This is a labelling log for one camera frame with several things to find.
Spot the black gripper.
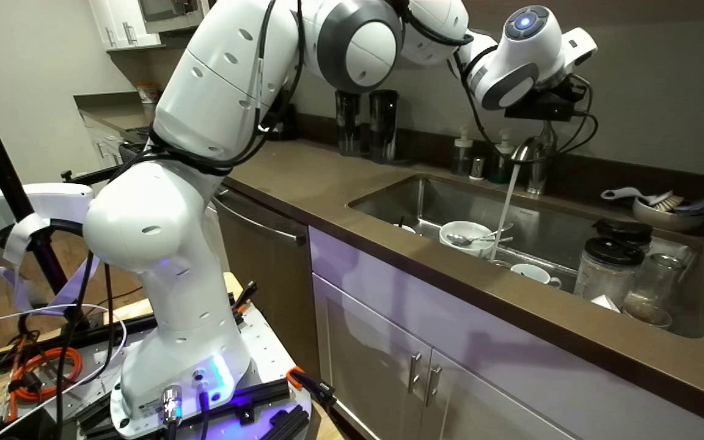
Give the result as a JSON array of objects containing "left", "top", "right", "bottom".
[{"left": 505, "top": 81, "right": 586, "bottom": 121}]

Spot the steel kitchen faucet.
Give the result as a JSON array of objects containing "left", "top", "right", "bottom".
[{"left": 512, "top": 136, "right": 547, "bottom": 194}]

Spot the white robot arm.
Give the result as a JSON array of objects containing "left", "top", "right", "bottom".
[{"left": 83, "top": 0, "right": 597, "bottom": 438}]

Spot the green soap dispenser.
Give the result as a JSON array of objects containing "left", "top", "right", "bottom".
[{"left": 491, "top": 136, "right": 514, "bottom": 182}]

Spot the clear blue soap dispenser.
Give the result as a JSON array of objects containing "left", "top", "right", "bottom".
[{"left": 453, "top": 133, "right": 475, "bottom": 172}]

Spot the white blue dish brush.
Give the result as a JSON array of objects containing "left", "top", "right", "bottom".
[{"left": 600, "top": 185, "right": 672, "bottom": 207}]

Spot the beige sponge dish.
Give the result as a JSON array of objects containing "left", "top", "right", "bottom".
[{"left": 633, "top": 198, "right": 704, "bottom": 232}]

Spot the stainless steel sink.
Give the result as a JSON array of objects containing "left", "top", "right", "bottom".
[{"left": 352, "top": 176, "right": 704, "bottom": 336}]

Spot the glass blender jar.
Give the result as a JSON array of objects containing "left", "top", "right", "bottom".
[{"left": 574, "top": 220, "right": 654, "bottom": 303}]

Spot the white bowl in sink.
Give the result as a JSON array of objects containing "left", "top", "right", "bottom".
[{"left": 441, "top": 220, "right": 496, "bottom": 255}]

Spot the white mug in sink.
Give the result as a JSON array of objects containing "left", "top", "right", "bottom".
[{"left": 509, "top": 262, "right": 562, "bottom": 285}]

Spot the blue sponge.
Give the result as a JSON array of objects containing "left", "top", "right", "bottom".
[{"left": 672, "top": 198, "right": 704, "bottom": 214}]

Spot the lilac cabinet front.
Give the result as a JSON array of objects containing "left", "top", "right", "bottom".
[{"left": 311, "top": 230, "right": 704, "bottom": 440}]

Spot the robot cart table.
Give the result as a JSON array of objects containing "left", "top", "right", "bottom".
[{"left": 0, "top": 288, "right": 351, "bottom": 440}]

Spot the black camera stand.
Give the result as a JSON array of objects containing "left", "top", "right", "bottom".
[{"left": 0, "top": 138, "right": 66, "bottom": 292}]

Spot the orange cable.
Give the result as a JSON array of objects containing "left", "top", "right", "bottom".
[{"left": 7, "top": 345, "right": 87, "bottom": 422}]

